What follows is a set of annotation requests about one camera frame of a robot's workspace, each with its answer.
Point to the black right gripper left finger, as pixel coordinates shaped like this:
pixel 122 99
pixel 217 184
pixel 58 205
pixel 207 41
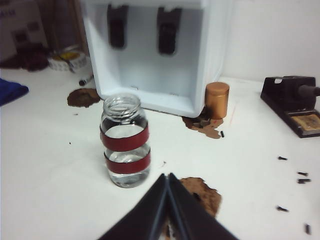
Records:
pixel 140 220

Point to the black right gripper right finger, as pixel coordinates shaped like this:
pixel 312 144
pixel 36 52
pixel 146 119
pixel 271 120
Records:
pixel 197 220

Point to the glass bottle with red bands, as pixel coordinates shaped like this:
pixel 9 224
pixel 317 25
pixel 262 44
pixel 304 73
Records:
pixel 125 140

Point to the white AUX water dispenser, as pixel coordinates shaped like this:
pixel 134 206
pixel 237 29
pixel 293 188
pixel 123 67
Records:
pixel 155 82

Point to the black dispenser tap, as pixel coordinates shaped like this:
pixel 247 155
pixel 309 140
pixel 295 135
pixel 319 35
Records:
pixel 117 30
pixel 167 35

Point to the small black screw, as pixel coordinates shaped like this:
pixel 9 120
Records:
pixel 308 229
pixel 282 158
pixel 304 181
pixel 302 173
pixel 282 208
pixel 221 134

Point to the copper cylindrical canister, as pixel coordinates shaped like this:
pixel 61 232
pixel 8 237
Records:
pixel 217 102

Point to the black soldering iron stand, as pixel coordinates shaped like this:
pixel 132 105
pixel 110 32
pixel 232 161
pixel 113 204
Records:
pixel 280 97

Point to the black marker pen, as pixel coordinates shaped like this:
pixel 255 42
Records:
pixel 86 80

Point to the white tape roll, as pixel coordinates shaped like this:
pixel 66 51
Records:
pixel 62 63

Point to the blue cloth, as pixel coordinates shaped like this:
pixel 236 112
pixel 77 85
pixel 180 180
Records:
pixel 10 92

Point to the cardboard box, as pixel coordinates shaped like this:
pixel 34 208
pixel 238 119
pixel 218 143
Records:
pixel 65 25

